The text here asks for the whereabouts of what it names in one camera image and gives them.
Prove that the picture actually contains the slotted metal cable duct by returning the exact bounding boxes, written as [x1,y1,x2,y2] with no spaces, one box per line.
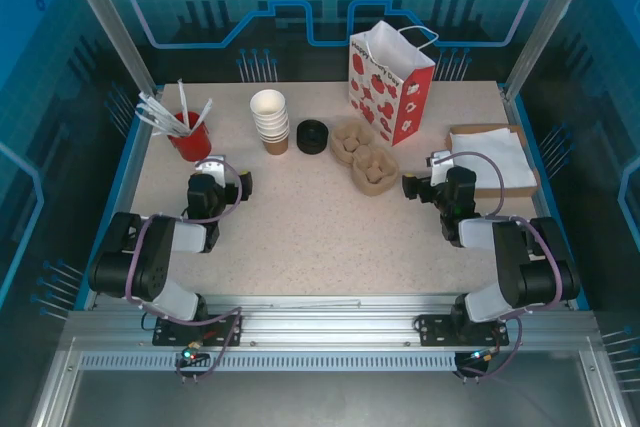
[79,352,459,373]

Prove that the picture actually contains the aluminium mounting rail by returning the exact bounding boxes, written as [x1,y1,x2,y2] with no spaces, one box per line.
[64,294,599,354]

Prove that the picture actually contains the single paper coffee cup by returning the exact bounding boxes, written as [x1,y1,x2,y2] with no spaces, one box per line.
[249,89,287,121]

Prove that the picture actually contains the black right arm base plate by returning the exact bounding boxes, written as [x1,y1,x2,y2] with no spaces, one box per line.
[417,314,511,347]

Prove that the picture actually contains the single black cup lid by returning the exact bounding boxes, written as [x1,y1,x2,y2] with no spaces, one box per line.
[296,119,331,142]

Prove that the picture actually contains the aluminium frame post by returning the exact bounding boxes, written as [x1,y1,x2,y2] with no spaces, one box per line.
[54,0,165,99]
[502,0,604,99]

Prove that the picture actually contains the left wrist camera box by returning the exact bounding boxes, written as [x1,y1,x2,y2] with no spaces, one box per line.
[194,156,227,183]

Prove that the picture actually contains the red white paper bag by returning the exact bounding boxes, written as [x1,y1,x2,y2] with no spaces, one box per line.
[348,20,440,147]

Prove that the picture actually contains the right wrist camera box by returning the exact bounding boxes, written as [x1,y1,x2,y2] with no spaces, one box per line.
[426,149,455,186]

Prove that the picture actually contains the red straw holder cup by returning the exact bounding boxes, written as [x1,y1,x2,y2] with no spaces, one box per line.
[167,122,211,162]

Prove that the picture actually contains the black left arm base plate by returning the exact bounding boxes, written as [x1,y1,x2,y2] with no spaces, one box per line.
[152,313,245,348]

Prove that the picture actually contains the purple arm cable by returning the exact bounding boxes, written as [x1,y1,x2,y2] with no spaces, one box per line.
[432,150,566,384]
[124,159,246,386]

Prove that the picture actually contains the stack of paper cups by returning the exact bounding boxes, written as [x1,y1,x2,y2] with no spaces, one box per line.
[253,107,291,156]

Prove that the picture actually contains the pile of white napkins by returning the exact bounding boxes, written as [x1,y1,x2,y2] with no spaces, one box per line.
[448,126,537,189]

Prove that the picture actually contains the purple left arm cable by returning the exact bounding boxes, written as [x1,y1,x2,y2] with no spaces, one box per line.
[124,159,246,386]

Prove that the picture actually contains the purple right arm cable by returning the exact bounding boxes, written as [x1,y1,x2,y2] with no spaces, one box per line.
[432,150,566,384]

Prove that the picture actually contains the white wrapped straw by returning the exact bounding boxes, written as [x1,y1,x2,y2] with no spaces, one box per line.
[139,91,189,132]
[177,78,191,127]
[135,104,186,136]
[192,99,215,137]
[137,114,182,137]

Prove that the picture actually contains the brown cardboard napkin tray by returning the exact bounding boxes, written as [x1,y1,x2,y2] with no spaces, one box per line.
[447,124,542,200]

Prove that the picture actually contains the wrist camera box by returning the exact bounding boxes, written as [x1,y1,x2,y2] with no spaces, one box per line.
[426,149,455,186]
[194,156,227,183]

